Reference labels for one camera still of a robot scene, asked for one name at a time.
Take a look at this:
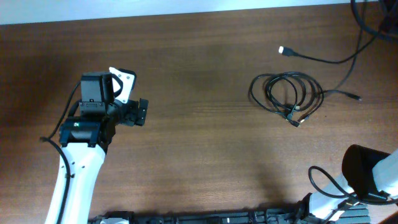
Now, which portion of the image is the thick black USB cable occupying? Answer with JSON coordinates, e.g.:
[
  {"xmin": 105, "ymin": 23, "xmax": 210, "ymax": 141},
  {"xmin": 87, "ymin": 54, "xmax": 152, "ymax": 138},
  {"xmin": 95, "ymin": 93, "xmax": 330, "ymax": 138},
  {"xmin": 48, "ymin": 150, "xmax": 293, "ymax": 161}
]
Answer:
[{"xmin": 278, "ymin": 0, "xmax": 398, "ymax": 101}]

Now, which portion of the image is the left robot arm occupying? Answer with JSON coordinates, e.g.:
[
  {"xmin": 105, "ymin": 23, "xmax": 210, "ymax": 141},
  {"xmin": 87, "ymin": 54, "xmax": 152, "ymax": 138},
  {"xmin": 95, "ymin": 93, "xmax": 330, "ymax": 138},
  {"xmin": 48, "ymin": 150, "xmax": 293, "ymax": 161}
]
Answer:
[{"xmin": 40, "ymin": 67, "xmax": 149, "ymax": 223}]

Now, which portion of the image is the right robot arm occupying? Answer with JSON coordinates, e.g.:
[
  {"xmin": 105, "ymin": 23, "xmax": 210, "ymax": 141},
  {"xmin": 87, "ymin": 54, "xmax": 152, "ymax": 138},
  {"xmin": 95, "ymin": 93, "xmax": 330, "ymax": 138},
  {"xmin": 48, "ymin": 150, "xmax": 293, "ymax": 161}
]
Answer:
[{"xmin": 298, "ymin": 144, "xmax": 397, "ymax": 223}]

